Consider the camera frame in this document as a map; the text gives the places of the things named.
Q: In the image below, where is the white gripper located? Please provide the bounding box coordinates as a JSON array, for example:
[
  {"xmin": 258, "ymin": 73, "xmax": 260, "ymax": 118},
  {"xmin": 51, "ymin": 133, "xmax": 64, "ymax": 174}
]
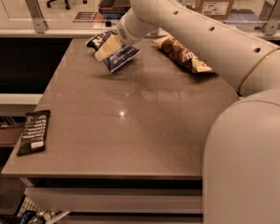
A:
[{"xmin": 94, "ymin": 8, "xmax": 156, "ymax": 62}]

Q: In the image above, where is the blue potato chip bag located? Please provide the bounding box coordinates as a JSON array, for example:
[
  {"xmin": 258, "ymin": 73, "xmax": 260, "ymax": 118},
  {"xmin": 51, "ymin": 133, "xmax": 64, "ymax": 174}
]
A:
[{"xmin": 86, "ymin": 30, "xmax": 140, "ymax": 73}]

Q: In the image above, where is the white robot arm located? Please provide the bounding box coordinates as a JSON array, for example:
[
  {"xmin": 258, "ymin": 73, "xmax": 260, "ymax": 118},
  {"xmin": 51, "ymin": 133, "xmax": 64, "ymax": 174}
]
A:
[{"xmin": 117, "ymin": 0, "xmax": 280, "ymax": 224}]

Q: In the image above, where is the brown yellow chip bag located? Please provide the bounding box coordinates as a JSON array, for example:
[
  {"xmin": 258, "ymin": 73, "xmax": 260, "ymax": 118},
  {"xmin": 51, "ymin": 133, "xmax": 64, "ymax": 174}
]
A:
[{"xmin": 153, "ymin": 35, "xmax": 213, "ymax": 74}]

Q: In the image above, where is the black rxbar chocolate wrapper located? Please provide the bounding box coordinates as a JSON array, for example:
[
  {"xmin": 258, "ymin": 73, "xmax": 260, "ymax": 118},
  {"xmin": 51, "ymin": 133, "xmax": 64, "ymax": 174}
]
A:
[{"xmin": 17, "ymin": 110, "xmax": 50, "ymax": 157}]

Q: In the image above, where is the cardboard box with label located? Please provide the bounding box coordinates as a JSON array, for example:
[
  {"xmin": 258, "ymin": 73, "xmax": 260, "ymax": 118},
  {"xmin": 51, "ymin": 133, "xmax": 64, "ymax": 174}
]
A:
[{"xmin": 195, "ymin": 0, "xmax": 234, "ymax": 20}]

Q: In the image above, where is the left metal glass bracket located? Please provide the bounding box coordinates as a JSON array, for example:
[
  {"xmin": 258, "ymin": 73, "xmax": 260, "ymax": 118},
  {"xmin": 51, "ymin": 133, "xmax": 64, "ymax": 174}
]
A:
[{"xmin": 25, "ymin": 0, "xmax": 49, "ymax": 34}]

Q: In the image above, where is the metal glass bracket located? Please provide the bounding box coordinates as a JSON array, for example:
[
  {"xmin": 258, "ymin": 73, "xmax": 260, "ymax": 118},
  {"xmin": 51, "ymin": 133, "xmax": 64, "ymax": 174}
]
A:
[
  {"xmin": 25, "ymin": 0, "xmax": 49, "ymax": 34},
  {"xmin": 259, "ymin": 0, "xmax": 280, "ymax": 35}
]

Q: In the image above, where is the right metal glass bracket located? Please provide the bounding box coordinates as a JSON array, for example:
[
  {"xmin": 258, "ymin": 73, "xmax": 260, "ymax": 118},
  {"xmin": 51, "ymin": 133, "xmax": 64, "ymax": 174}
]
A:
[{"xmin": 259, "ymin": 0, "xmax": 280, "ymax": 35}]

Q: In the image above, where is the wire basket with items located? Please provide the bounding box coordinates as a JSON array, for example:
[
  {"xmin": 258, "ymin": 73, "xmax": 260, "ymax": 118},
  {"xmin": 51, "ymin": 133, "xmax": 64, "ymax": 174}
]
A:
[{"xmin": 15, "ymin": 196, "xmax": 70, "ymax": 224}]

